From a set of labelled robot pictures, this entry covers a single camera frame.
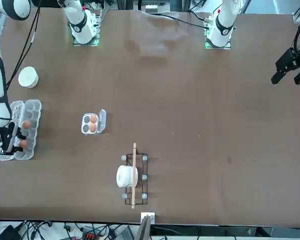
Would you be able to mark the white bowl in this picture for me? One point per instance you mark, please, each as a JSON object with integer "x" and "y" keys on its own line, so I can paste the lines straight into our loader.
{"x": 28, "y": 77}

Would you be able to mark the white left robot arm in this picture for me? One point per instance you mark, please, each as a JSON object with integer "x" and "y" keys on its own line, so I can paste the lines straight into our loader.
{"x": 225, "y": 20}

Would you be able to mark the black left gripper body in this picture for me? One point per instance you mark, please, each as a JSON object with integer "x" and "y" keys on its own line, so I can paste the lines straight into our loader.
{"x": 290, "y": 61}

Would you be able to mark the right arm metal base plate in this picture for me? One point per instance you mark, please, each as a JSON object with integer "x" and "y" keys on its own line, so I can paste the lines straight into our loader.
{"x": 97, "y": 25}

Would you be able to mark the wooden rack rod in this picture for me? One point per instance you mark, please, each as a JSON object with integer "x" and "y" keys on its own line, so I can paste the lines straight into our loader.
{"x": 134, "y": 155}

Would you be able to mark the brown egg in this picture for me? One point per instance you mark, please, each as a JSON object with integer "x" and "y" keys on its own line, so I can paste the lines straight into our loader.
{"x": 93, "y": 118}
{"x": 92, "y": 127}
{"x": 23, "y": 143}
{"x": 26, "y": 124}

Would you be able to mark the aluminium camera post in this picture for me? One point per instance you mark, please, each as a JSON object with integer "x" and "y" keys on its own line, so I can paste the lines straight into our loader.
{"x": 146, "y": 225}

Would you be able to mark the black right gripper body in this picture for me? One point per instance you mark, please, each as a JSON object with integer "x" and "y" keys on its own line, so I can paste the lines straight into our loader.
{"x": 9, "y": 136}

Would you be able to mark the clear four-slot egg tray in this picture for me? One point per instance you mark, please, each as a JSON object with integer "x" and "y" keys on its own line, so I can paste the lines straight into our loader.
{"x": 102, "y": 122}

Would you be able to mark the aluminium frame post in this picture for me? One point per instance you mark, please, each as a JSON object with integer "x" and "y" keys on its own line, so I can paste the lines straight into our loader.
{"x": 298, "y": 13}

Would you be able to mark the white cup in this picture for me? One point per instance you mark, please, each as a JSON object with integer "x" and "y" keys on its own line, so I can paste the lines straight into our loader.
{"x": 125, "y": 176}

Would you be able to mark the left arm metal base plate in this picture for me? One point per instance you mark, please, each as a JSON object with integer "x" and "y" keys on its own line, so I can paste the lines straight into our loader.
{"x": 227, "y": 46}

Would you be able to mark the transparent twelve-slot egg tray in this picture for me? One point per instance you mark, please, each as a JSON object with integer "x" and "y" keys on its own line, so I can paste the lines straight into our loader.
{"x": 32, "y": 110}

